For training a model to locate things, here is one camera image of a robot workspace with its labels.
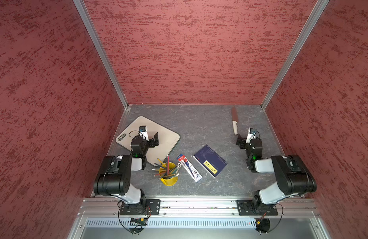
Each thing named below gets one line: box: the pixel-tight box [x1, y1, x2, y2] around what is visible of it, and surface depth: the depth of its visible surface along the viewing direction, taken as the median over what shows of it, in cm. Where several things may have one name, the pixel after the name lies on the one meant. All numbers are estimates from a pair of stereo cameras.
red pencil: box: [166, 155, 170, 176], surface depth 79 cm
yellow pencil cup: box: [158, 161, 179, 187], surface depth 79 cm
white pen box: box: [177, 153, 203, 183], surface depth 87 cm
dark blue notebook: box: [191, 144, 229, 179], surface depth 92 cm
